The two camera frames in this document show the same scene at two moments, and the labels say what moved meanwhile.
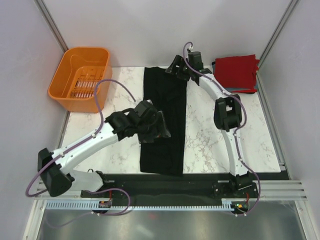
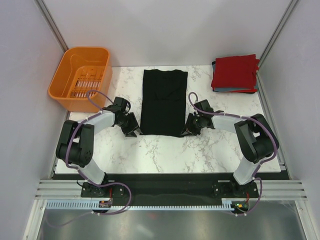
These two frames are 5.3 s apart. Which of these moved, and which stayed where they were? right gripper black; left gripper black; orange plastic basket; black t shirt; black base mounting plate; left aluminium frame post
Moved: black t shirt; left gripper black; right gripper black
Stayed: black base mounting plate; left aluminium frame post; orange plastic basket
